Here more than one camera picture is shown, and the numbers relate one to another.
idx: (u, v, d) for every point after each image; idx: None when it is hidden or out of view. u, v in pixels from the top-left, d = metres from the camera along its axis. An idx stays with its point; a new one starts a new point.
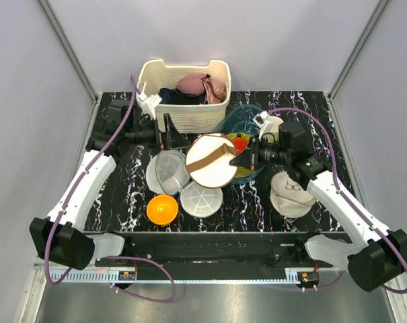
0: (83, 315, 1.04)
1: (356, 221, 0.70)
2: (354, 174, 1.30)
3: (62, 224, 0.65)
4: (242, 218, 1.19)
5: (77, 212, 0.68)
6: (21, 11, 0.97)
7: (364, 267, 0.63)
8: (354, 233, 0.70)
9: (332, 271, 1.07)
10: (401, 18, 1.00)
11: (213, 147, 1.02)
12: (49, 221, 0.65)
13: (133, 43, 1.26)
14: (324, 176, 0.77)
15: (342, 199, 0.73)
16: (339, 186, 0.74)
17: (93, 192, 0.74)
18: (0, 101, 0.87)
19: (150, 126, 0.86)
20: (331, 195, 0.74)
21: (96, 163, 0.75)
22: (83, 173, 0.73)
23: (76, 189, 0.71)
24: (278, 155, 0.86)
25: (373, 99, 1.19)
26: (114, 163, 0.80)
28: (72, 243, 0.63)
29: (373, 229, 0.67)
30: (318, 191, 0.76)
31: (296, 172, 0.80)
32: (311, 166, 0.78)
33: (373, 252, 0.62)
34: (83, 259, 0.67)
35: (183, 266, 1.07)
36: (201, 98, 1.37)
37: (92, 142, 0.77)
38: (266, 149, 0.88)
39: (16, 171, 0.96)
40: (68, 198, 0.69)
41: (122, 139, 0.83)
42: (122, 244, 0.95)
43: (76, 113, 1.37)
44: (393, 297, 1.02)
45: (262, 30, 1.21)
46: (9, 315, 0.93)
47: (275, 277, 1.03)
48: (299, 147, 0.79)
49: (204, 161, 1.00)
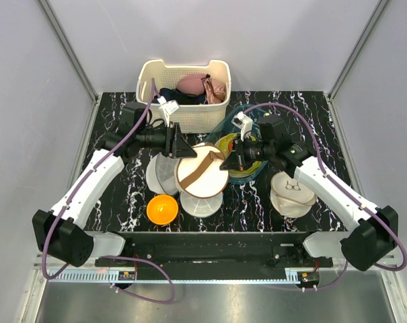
0: (83, 315, 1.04)
1: (345, 201, 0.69)
2: (354, 174, 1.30)
3: (63, 219, 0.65)
4: (242, 218, 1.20)
5: (80, 208, 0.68)
6: (21, 11, 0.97)
7: (357, 247, 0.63)
8: (344, 215, 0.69)
9: (331, 271, 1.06)
10: (401, 18, 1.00)
11: (202, 157, 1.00)
12: (52, 214, 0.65)
13: (133, 43, 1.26)
14: (310, 162, 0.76)
15: (329, 182, 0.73)
16: (325, 169, 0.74)
17: (99, 190, 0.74)
18: (0, 101, 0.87)
19: (161, 132, 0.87)
20: (319, 179, 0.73)
21: (105, 162, 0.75)
22: (91, 171, 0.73)
23: (81, 186, 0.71)
24: (263, 150, 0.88)
25: (373, 99, 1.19)
26: (122, 163, 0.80)
28: (72, 239, 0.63)
29: (362, 208, 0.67)
30: (305, 177, 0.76)
31: (282, 161, 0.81)
32: (297, 153, 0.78)
33: (366, 231, 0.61)
34: (81, 256, 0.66)
35: (183, 267, 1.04)
36: (201, 98, 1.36)
37: (103, 141, 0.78)
38: (250, 148, 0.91)
39: (16, 171, 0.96)
40: (74, 194, 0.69)
41: (133, 140, 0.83)
42: (122, 245, 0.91)
43: (76, 113, 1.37)
44: (393, 297, 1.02)
45: (262, 31, 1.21)
46: (9, 315, 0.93)
47: (275, 277, 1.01)
48: (281, 136, 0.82)
49: (197, 173, 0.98)
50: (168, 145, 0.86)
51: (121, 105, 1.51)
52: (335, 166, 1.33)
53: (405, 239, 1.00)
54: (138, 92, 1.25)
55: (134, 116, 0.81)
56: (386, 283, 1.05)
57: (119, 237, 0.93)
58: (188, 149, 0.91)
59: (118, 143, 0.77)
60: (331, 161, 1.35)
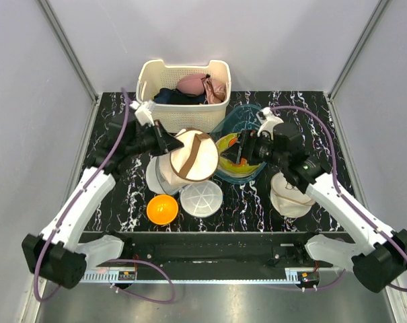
0: (83, 315, 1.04)
1: (360, 223, 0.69)
2: (354, 173, 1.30)
3: (54, 243, 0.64)
4: (242, 218, 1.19)
5: (70, 231, 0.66)
6: (20, 11, 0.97)
7: (372, 271, 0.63)
8: (358, 236, 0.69)
9: (331, 271, 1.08)
10: (401, 18, 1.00)
11: (190, 142, 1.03)
12: (42, 238, 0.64)
13: (133, 43, 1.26)
14: (324, 180, 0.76)
15: (344, 202, 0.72)
16: (340, 189, 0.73)
17: (89, 210, 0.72)
18: (1, 102, 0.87)
19: (150, 134, 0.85)
20: (333, 198, 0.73)
21: (94, 181, 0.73)
22: (81, 190, 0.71)
23: (72, 207, 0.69)
24: (272, 154, 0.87)
25: (373, 99, 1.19)
26: (113, 180, 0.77)
28: (62, 262, 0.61)
29: (377, 232, 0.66)
30: (319, 196, 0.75)
31: (294, 176, 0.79)
32: (309, 169, 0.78)
33: (381, 257, 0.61)
34: (72, 277, 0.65)
35: (183, 266, 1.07)
36: (201, 98, 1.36)
37: (93, 158, 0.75)
38: (262, 147, 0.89)
39: (16, 171, 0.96)
40: (64, 217, 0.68)
41: (123, 155, 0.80)
42: (122, 247, 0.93)
43: (76, 113, 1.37)
44: (393, 297, 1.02)
45: (262, 30, 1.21)
46: (9, 315, 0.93)
47: (275, 277, 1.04)
48: (296, 150, 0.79)
49: (192, 158, 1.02)
50: (161, 142, 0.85)
51: (121, 105, 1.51)
52: (336, 166, 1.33)
53: None
54: (138, 92, 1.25)
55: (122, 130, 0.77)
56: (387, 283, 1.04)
57: (118, 239, 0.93)
58: (174, 140, 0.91)
59: (105, 157, 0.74)
60: (331, 161, 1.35)
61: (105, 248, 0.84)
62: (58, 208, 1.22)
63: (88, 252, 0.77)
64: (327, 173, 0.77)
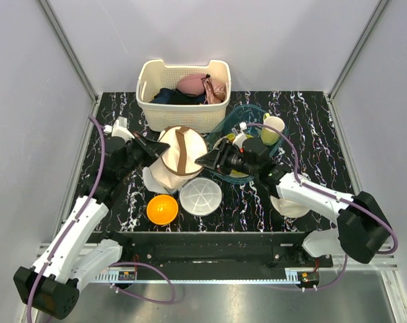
0: (83, 315, 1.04)
1: (323, 199, 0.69)
2: (354, 173, 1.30)
3: (45, 276, 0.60)
4: (242, 218, 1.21)
5: (62, 264, 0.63)
6: (20, 11, 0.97)
7: (349, 240, 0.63)
8: (329, 214, 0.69)
9: (331, 270, 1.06)
10: (401, 19, 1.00)
11: (175, 140, 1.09)
12: (33, 270, 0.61)
13: (132, 42, 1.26)
14: (286, 177, 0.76)
15: (307, 189, 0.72)
16: (300, 179, 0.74)
17: (83, 240, 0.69)
18: (0, 101, 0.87)
19: (136, 147, 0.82)
20: (297, 189, 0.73)
21: (87, 210, 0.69)
22: (72, 221, 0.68)
23: (64, 238, 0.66)
24: (243, 163, 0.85)
25: (373, 99, 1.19)
26: (106, 208, 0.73)
28: (56, 297, 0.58)
29: (338, 200, 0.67)
30: (286, 192, 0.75)
31: (264, 186, 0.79)
32: (274, 175, 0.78)
33: (348, 221, 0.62)
34: (64, 308, 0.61)
35: (183, 266, 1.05)
36: (201, 98, 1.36)
37: (86, 186, 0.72)
38: (233, 156, 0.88)
39: (16, 171, 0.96)
40: (56, 247, 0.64)
41: (116, 183, 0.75)
42: (118, 253, 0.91)
43: (76, 112, 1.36)
44: (393, 297, 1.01)
45: (262, 30, 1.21)
46: (9, 316, 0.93)
47: (275, 277, 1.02)
48: (264, 161, 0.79)
49: (183, 153, 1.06)
50: (149, 150, 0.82)
51: (121, 105, 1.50)
52: (336, 166, 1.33)
53: (405, 240, 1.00)
54: (138, 92, 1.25)
55: (112, 157, 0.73)
56: (386, 282, 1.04)
57: (115, 244, 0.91)
58: (159, 144, 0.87)
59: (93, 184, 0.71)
60: (331, 161, 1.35)
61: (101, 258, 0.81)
62: (58, 208, 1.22)
63: (81, 274, 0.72)
64: (288, 173, 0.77)
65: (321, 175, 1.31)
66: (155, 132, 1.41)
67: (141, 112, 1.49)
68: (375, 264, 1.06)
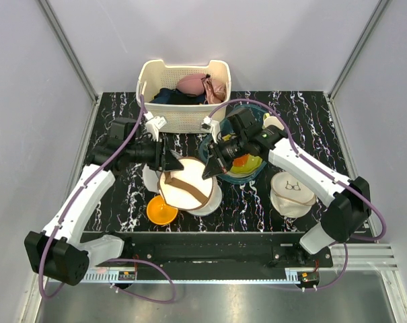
0: (83, 315, 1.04)
1: (319, 177, 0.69)
2: (354, 174, 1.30)
3: (56, 239, 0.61)
4: (242, 218, 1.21)
5: (73, 228, 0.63)
6: (20, 12, 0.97)
7: (334, 220, 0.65)
8: (319, 191, 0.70)
9: (331, 270, 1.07)
10: (400, 19, 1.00)
11: (174, 187, 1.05)
12: (45, 235, 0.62)
13: (132, 43, 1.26)
14: (282, 144, 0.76)
15: (303, 161, 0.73)
16: (297, 149, 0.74)
17: (92, 206, 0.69)
18: (1, 102, 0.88)
19: (151, 146, 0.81)
20: (292, 159, 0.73)
21: (95, 177, 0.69)
22: (81, 187, 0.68)
23: (73, 203, 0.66)
24: (240, 146, 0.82)
25: (372, 99, 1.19)
26: (113, 176, 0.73)
28: (67, 260, 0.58)
29: (336, 182, 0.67)
30: (280, 160, 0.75)
31: (255, 147, 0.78)
32: (268, 136, 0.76)
33: (341, 204, 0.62)
34: (76, 274, 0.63)
35: (183, 267, 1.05)
36: (201, 98, 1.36)
37: (92, 155, 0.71)
38: (227, 147, 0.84)
39: (17, 172, 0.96)
40: (66, 212, 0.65)
41: (122, 153, 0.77)
42: (121, 247, 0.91)
43: (76, 112, 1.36)
44: (393, 297, 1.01)
45: (262, 31, 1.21)
46: (9, 316, 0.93)
47: (275, 277, 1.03)
48: (250, 124, 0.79)
49: (192, 188, 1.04)
50: (158, 159, 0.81)
51: (121, 105, 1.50)
52: (335, 166, 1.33)
53: (405, 240, 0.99)
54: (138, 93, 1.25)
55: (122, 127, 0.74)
56: (386, 283, 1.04)
57: (118, 239, 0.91)
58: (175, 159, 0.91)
59: (108, 157, 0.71)
60: (331, 161, 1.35)
61: (102, 255, 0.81)
62: (58, 207, 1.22)
63: (89, 249, 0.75)
64: (284, 138, 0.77)
65: None
66: None
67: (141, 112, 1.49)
68: (375, 264, 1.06)
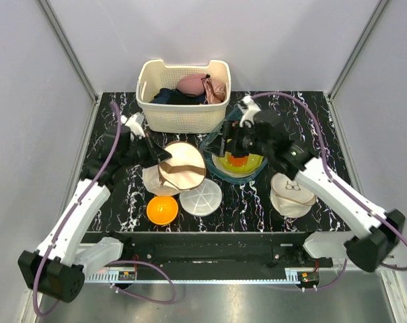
0: (83, 315, 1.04)
1: (354, 208, 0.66)
2: (354, 173, 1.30)
3: (50, 259, 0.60)
4: (242, 218, 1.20)
5: (67, 246, 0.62)
6: (20, 12, 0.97)
7: (365, 254, 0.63)
8: (352, 220, 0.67)
9: (331, 271, 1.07)
10: (400, 19, 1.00)
11: (174, 175, 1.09)
12: (38, 254, 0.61)
13: (132, 43, 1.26)
14: (313, 165, 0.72)
15: (336, 187, 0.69)
16: (331, 173, 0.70)
17: (87, 223, 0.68)
18: (1, 102, 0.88)
19: (142, 144, 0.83)
20: (324, 184, 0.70)
21: (89, 193, 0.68)
22: (75, 204, 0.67)
23: (68, 221, 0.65)
24: (257, 145, 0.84)
25: (372, 99, 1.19)
26: (108, 190, 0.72)
28: (61, 280, 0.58)
29: (372, 215, 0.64)
30: (309, 182, 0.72)
31: (282, 164, 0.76)
32: (297, 155, 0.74)
33: (377, 241, 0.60)
34: (71, 291, 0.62)
35: (183, 266, 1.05)
36: (201, 98, 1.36)
37: (87, 170, 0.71)
38: (245, 137, 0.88)
39: (17, 172, 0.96)
40: (60, 231, 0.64)
41: (117, 166, 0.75)
42: (120, 249, 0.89)
43: (76, 112, 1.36)
44: (393, 297, 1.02)
45: (262, 31, 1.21)
46: (9, 316, 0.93)
47: (275, 277, 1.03)
48: (280, 136, 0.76)
49: (188, 165, 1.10)
50: (153, 153, 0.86)
51: (121, 105, 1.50)
52: (335, 166, 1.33)
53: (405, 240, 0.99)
54: (138, 92, 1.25)
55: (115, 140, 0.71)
56: (386, 283, 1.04)
57: (116, 241, 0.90)
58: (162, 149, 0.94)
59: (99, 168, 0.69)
60: (331, 161, 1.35)
61: (103, 258, 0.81)
62: (58, 207, 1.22)
63: (85, 262, 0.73)
64: (317, 159, 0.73)
65: None
66: (155, 132, 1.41)
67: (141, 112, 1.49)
68: None
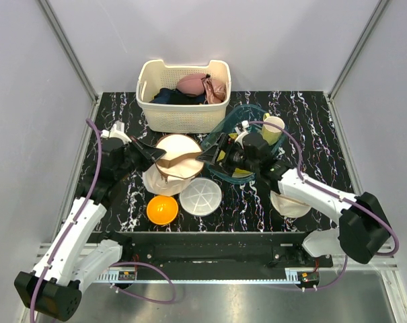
0: (83, 315, 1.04)
1: (326, 198, 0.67)
2: (354, 173, 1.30)
3: (46, 280, 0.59)
4: (242, 218, 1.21)
5: (63, 267, 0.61)
6: (20, 11, 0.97)
7: (350, 239, 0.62)
8: (329, 211, 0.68)
9: (331, 270, 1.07)
10: (401, 18, 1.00)
11: (175, 167, 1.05)
12: (34, 275, 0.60)
13: (132, 42, 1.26)
14: (289, 173, 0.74)
15: (310, 187, 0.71)
16: (303, 175, 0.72)
17: (83, 241, 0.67)
18: (1, 102, 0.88)
19: (133, 149, 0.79)
20: (299, 186, 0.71)
21: (85, 212, 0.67)
22: (70, 224, 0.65)
23: (63, 241, 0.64)
24: (245, 162, 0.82)
25: (373, 99, 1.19)
26: (104, 208, 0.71)
28: (58, 300, 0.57)
29: (342, 200, 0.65)
30: (288, 189, 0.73)
31: (266, 181, 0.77)
32: (276, 171, 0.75)
33: (350, 221, 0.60)
34: (68, 309, 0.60)
35: (183, 266, 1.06)
36: (201, 98, 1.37)
37: (82, 188, 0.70)
38: (235, 153, 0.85)
39: (16, 171, 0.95)
40: (56, 252, 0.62)
41: (113, 182, 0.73)
42: (119, 253, 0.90)
43: (76, 112, 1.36)
44: (393, 297, 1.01)
45: (262, 31, 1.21)
46: (9, 315, 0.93)
47: (275, 277, 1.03)
48: (265, 156, 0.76)
49: (184, 155, 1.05)
50: (146, 154, 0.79)
51: (121, 105, 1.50)
52: (335, 166, 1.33)
53: (405, 240, 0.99)
54: (138, 92, 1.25)
55: (110, 157, 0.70)
56: (386, 283, 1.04)
57: (116, 244, 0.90)
58: (156, 149, 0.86)
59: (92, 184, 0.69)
60: (331, 161, 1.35)
61: (103, 260, 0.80)
62: (58, 207, 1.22)
63: (82, 276, 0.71)
64: (291, 169, 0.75)
65: (321, 175, 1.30)
66: (155, 132, 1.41)
67: (141, 112, 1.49)
68: (375, 264, 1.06)
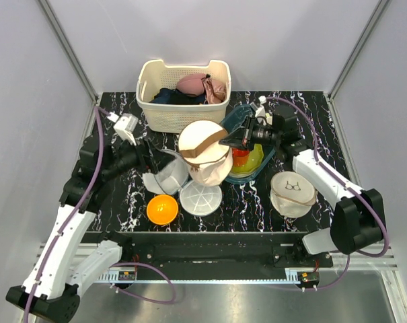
0: (83, 315, 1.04)
1: (331, 182, 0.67)
2: (354, 173, 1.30)
3: (37, 297, 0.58)
4: (242, 218, 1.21)
5: (53, 281, 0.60)
6: (19, 11, 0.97)
7: (340, 225, 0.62)
8: (330, 196, 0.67)
9: (331, 271, 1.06)
10: (401, 18, 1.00)
11: (204, 153, 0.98)
12: (25, 291, 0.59)
13: (133, 43, 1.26)
14: (305, 152, 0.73)
15: (322, 170, 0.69)
16: (318, 157, 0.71)
17: (72, 251, 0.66)
18: (1, 102, 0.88)
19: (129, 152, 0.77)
20: (313, 167, 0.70)
21: (70, 223, 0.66)
22: (56, 236, 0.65)
23: (50, 255, 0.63)
24: (270, 137, 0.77)
25: (372, 99, 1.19)
26: (91, 214, 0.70)
28: (52, 313, 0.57)
29: (346, 188, 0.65)
30: (301, 166, 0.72)
31: (282, 154, 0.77)
32: (296, 147, 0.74)
33: (346, 207, 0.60)
34: (66, 315, 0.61)
35: (183, 266, 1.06)
36: (201, 98, 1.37)
37: (67, 194, 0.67)
38: (260, 130, 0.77)
39: (16, 171, 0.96)
40: (44, 266, 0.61)
41: (99, 186, 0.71)
42: (118, 253, 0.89)
43: (76, 112, 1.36)
44: (393, 297, 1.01)
45: (262, 31, 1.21)
46: (9, 315, 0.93)
47: (275, 276, 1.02)
48: (289, 131, 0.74)
49: (208, 140, 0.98)
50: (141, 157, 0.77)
51: (121, 105, 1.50)
52: (335, 166, 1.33)
53: (405, 241, 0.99)
54: (138, 92, 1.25)
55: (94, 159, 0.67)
56: (386, 283, 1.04)
57: (114, 245, 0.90)
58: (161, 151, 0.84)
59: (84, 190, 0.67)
60: (331, 161, 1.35)
61: (101, 262, 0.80)
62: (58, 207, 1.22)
63: (81, 279, 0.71)
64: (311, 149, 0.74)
65: None
66: (155, 132, 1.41)
67: (141, 112, 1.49)
68: (375, 264, 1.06)
